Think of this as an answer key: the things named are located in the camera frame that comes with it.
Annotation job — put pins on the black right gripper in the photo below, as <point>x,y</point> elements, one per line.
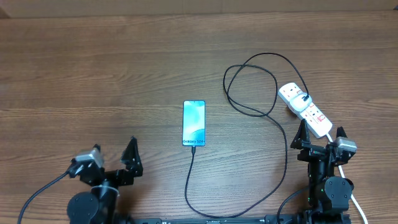
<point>309,150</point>

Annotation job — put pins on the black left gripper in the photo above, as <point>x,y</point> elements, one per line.
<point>133,166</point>

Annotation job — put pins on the Galaxy S24 smartphone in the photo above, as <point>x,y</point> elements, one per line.
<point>194,123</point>

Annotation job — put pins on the white power strip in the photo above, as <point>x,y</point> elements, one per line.
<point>318,123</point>

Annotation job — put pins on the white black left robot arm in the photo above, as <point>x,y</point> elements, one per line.
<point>99,204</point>

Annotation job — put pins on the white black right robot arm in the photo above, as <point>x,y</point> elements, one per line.
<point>328,194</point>

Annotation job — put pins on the white USB charger plug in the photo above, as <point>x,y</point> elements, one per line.
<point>300,102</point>

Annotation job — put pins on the cardboard backdrop panel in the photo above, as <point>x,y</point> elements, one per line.
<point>11,9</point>

